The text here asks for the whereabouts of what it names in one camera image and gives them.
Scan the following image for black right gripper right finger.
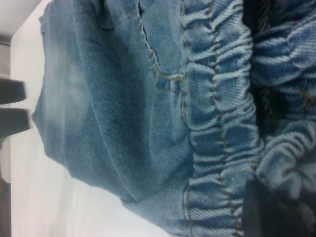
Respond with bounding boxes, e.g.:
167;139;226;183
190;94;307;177
244;180;316;237

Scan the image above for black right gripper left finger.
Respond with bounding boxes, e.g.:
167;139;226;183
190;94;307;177
243;0;316;27

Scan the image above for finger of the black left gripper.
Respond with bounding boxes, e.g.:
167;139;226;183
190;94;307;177
0;108;33;139
0;79;27;105

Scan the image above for blue denim shorts with print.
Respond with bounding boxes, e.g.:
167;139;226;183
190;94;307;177
32;0;316;237

